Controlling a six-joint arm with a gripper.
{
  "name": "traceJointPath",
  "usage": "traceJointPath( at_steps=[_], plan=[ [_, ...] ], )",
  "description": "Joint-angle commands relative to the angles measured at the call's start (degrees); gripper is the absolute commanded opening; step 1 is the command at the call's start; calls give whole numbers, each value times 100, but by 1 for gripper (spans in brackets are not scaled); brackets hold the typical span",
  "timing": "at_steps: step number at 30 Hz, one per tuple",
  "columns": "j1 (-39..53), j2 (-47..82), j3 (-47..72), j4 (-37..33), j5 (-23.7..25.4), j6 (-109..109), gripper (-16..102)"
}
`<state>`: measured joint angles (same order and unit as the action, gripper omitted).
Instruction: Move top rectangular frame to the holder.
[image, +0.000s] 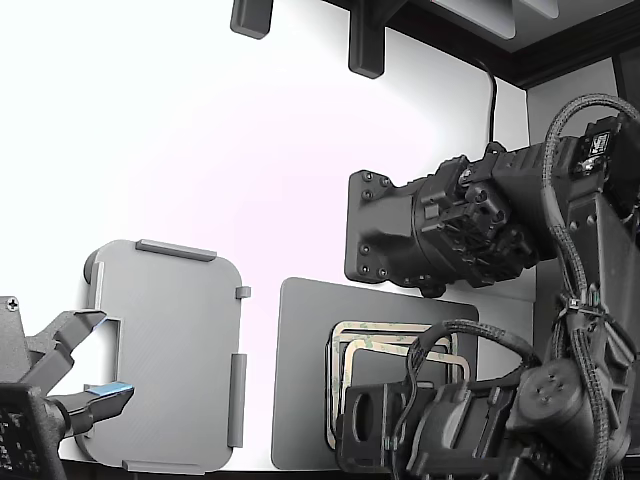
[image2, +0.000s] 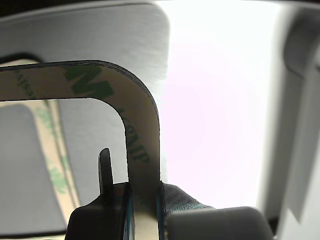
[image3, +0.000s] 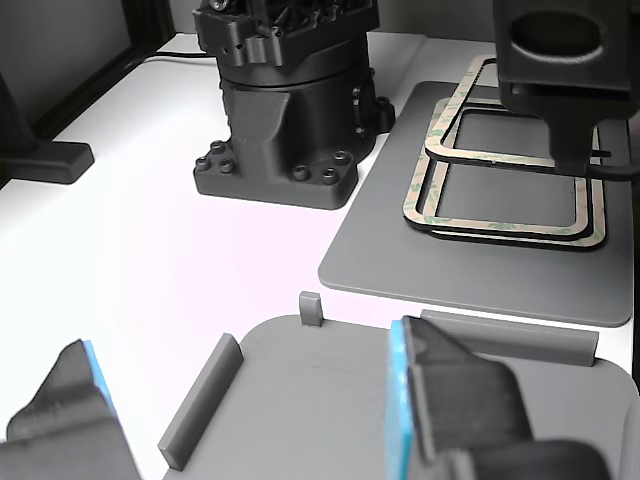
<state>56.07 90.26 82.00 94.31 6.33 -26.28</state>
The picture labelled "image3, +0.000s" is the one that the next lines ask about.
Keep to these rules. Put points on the black stand foot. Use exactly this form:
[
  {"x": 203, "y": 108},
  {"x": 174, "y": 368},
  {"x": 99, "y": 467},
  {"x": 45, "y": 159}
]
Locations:
[{"x": 35, "y": 160}]

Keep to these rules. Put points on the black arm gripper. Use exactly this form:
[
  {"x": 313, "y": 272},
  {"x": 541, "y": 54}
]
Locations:
[{"x": 565, "y": 75}]

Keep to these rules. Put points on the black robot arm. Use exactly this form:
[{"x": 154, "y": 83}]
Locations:
[{"x": 295, "y": 110}]

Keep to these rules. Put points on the grey flat tray plate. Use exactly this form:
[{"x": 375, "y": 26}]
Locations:
[{"x": 370, "y": 250}]

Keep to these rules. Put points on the black enclosure frame bar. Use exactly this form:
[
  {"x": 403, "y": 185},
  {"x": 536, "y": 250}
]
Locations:
[{"x": 100, "y": 75}]

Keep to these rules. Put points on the grey holder plate with rails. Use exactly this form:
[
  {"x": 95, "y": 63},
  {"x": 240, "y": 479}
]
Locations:
[{"x": 310, "y": 400}]

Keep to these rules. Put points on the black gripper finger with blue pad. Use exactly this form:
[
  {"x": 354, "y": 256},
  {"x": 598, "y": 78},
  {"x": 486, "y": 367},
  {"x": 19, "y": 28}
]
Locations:
[
  {"x": 450, "y": 400},
  {"x": 65, "y": 410}
]

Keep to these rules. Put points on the beige rectangular adhesive frame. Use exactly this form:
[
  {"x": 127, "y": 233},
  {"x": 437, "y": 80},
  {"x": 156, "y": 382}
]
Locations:
[
  {"x": 598, "y": 215},
  {"x": 480, "y": 154},
  {"x": 416, "y": 190}
]

